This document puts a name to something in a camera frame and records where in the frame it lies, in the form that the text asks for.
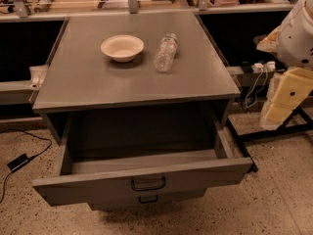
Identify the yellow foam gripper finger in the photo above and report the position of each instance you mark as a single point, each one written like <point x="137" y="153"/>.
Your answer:
<point x="269" y="43"/>
<point x="285" y="93"/>

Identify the grey top drawer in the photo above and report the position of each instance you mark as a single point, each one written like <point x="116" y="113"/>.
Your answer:
<point x="101" y="152"/>

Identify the grey drawer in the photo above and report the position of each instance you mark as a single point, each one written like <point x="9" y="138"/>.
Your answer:
<point x="133" y="201"/>
<point x="101" y="152"/>

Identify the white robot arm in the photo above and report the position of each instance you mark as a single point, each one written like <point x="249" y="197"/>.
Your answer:
<point x="292" y="44"/>

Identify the grey drawer cabinet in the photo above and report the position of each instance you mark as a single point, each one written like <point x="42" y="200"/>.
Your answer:
<point x="81" y="77"/>

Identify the grey middle drawer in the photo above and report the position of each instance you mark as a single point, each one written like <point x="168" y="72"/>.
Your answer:
<point x="133" y="201"/>

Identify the clear plastic water bottle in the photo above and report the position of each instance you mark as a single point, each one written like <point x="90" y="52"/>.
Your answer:
<point x="165" y="52"/>

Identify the white paper bowl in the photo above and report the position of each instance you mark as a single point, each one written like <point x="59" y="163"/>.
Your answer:
<point x="122" y="48"/>

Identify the white power plugs with cables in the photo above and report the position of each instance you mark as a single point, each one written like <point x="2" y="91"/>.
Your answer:
<point x="264" y="69"/>

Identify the black middle drawer handle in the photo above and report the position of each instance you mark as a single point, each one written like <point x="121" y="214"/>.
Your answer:
<point x="148" y="199"/>

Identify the black drawer handle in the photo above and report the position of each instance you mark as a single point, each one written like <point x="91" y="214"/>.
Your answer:
<point x="148" y="199"/>
<point x="148" y="184"/>

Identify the black top drawer handle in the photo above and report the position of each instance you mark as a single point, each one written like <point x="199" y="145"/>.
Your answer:
<point x="148" y="184"/>

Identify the black power adapter with cable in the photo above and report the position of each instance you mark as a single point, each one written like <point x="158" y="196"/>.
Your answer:
<point x="23" y="160"/>

